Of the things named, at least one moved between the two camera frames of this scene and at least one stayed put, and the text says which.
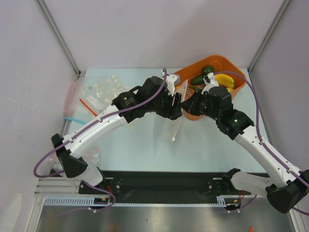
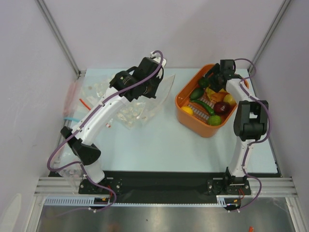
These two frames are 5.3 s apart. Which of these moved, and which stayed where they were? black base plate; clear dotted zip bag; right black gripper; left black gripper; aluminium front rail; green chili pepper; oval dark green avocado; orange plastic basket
Moved: right black gripper; oval dark green avocado; orange plastic basket; green chili pepper; clear dotted zip bag; left black gripper
Stayed: black base plate; aluminium front rail
